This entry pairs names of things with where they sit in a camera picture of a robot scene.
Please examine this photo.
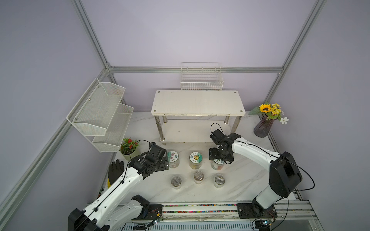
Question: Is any black rubber glove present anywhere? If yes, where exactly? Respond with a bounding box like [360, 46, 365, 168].
[108, 159, 124, 187]

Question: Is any sunflower bouquet in dark vase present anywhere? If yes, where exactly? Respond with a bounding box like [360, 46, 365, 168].
[248, 102, 289, 138]

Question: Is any small clear jar middle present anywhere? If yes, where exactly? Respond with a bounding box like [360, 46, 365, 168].
[193, 170, 204, 184]

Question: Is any small clear jar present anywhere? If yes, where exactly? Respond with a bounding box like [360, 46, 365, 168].
[171, 175, 182, 190]
[213, 174, 225, 188]
[193, 170, 204, 184]

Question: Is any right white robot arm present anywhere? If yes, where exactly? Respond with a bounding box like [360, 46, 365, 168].
[209, 130, 303, 212]

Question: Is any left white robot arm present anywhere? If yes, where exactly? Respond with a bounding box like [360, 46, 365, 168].
[67, 150, 169, 231]

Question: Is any seed jar sunflower lid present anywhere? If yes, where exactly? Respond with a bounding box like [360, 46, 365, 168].
[189, 152, 203, 169]

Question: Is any small red flower pot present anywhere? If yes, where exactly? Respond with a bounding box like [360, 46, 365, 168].
[119, 138, 140, 160]

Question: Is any seed jar green plant lid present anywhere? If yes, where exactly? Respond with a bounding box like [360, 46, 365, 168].
[211, 159, 225, 171]

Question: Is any white two-tier shelf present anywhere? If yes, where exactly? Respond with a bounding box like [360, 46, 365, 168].
[151, 90, 246, 143]

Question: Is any seed jar purple flower lid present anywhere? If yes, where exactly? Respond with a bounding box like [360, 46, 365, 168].
[167, 151, 180, 168]

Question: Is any white wire basket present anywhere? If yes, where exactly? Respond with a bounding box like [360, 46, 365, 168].
[180, 62, 224, 90]

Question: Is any small clear jar left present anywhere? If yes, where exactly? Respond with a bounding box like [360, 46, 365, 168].
[171, 175, 182, 190]

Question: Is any white mesh wall rack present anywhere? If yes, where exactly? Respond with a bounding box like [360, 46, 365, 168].
[66, 79, 134, 153]

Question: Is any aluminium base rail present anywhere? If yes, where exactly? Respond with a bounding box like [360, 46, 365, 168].
[76, 200, 324, 231]

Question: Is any small clear jar right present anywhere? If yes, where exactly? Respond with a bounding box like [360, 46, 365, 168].
[213, 174, 225, 188]

